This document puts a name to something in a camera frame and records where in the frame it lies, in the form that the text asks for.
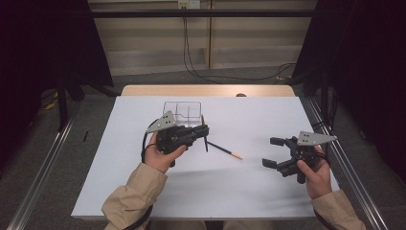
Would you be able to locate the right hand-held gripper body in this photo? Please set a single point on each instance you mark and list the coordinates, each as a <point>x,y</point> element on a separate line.
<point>301,156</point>

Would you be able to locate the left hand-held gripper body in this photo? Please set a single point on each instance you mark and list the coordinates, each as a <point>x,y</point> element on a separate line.
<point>172,139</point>

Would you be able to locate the black pencil with orange end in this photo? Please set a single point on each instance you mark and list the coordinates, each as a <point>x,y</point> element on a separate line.
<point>206,145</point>
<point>228,152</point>

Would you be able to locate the clear plastic organizer box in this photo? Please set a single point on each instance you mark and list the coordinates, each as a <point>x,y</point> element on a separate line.
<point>188,110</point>

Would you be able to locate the person's left hand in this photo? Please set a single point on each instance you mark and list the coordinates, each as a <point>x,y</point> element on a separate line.
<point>158,158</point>

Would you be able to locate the person's right hand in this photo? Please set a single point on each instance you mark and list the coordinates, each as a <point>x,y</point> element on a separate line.
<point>319,182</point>

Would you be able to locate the wooden table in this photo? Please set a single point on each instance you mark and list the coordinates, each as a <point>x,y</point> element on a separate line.
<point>191,90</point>

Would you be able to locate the white table sheet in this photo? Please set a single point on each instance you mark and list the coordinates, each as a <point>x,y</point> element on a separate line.
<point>230,191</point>

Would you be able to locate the black metal stand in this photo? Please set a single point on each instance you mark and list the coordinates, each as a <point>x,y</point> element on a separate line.
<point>324,102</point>
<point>63,108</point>

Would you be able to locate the small black floor object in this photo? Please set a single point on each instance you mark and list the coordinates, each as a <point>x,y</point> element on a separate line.
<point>85,135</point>

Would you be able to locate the black curtain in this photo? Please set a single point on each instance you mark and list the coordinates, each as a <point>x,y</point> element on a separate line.
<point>38,48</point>
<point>367,64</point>

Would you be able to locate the black horizontal bar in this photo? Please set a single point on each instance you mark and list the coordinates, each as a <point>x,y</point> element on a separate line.
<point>204,13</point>

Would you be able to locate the aluminium frame rail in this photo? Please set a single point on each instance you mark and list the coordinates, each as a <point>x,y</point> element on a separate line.
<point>364,193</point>
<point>40,180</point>

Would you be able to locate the white wall socket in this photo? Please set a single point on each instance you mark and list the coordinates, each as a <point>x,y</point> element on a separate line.
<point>189,4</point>

